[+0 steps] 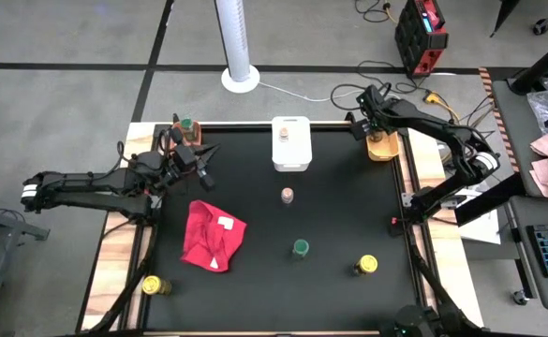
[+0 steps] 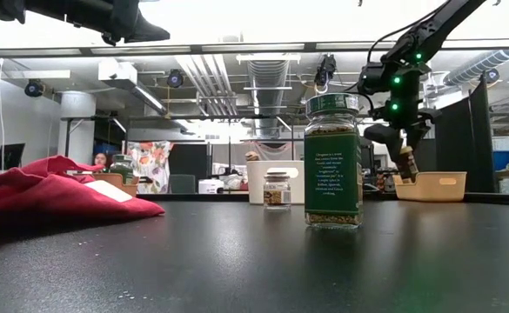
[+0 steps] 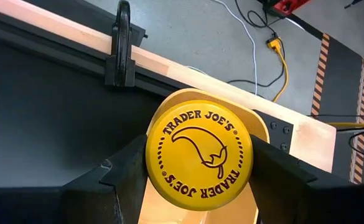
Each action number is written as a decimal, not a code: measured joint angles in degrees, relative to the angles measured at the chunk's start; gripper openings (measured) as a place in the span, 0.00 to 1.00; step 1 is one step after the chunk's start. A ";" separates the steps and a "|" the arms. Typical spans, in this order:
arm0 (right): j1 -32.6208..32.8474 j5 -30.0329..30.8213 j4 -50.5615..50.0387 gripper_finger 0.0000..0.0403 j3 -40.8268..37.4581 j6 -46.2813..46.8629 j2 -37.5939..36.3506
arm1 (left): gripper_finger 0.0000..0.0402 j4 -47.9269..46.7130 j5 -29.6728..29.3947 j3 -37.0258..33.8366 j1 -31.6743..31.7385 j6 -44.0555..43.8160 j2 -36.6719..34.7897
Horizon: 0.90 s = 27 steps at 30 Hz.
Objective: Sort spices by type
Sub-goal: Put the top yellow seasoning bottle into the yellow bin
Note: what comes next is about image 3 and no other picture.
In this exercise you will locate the black stand leg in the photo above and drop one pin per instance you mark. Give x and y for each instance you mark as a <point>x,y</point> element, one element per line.
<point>352,3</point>

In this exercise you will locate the yellow-lid spice jar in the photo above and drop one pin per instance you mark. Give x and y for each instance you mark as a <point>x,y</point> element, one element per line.
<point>197,155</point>

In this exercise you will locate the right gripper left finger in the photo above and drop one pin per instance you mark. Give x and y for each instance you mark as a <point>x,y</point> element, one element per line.
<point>122,174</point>

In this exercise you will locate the black table clamp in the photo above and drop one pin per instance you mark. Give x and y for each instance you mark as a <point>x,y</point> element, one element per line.
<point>119,73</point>

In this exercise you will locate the tan plastic bin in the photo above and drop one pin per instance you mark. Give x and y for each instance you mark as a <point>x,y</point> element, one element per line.
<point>253,121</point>

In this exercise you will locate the orange black hazard tape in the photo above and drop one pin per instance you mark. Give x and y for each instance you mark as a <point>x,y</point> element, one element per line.
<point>363,102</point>
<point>320,74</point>

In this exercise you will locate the black corner bracket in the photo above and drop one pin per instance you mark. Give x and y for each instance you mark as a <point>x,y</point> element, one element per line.
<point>276,133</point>

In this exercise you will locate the red and black toolbox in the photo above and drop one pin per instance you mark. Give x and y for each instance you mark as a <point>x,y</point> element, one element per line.
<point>289,5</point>

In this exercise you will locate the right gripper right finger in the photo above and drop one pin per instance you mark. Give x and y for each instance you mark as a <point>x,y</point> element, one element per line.
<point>278,174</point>

